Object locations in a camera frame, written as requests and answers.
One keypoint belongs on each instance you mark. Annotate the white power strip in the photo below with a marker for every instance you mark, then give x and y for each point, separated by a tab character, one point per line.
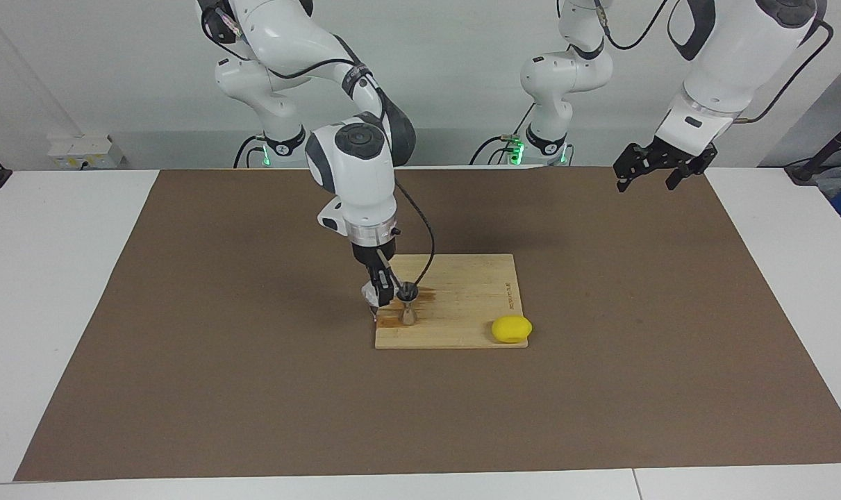
80	149

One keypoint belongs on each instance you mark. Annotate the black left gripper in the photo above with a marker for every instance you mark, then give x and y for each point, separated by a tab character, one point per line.
673	151

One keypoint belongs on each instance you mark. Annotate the steel jigger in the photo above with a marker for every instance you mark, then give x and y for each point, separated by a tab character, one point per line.
409	312

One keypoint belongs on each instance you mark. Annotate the brown table mat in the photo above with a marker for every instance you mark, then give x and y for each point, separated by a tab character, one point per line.
253	417

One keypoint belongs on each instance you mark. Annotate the clear plastic cup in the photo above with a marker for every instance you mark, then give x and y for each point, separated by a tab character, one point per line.
371	297

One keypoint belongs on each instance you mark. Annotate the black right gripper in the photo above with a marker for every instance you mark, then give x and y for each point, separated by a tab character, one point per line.
373	252

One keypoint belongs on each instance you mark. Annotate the black stand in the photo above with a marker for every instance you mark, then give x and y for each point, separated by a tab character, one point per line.
805	170

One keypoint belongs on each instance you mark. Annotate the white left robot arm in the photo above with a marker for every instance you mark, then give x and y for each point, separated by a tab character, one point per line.
733	55

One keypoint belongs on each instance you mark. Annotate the wooden cutting board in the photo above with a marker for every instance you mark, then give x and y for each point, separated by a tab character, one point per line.
462	298

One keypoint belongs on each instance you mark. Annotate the yellow lemon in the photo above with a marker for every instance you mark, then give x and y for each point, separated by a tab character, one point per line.
511	329

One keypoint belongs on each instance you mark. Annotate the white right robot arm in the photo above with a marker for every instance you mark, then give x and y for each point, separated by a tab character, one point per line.
354	173

